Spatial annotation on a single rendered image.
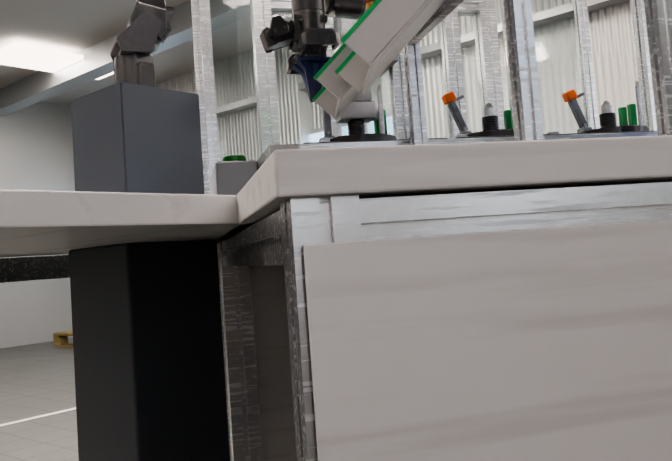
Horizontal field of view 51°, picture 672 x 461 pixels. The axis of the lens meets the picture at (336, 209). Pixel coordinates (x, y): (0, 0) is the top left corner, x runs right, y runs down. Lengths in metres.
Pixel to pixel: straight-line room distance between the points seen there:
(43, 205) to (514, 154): 0.36
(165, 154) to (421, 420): 0.70
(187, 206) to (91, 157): 0.46
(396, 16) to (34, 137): 8.87
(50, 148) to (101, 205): 8.99
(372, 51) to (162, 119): 0.42
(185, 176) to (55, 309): 8.39
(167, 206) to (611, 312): 0.38
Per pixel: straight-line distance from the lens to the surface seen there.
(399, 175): 0.45
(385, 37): 0.77
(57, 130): 9.69
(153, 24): 1.14
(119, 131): 1.05
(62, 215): 0.60
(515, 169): 0.49
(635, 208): 0.55
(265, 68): 2.34
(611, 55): 5.38
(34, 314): 9.33
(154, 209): 0.64
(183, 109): 1.11
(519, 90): 0.75
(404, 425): 0.46
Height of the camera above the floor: 0.79
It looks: 4 degrees up
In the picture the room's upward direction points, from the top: 4 degrees counter-clockwise
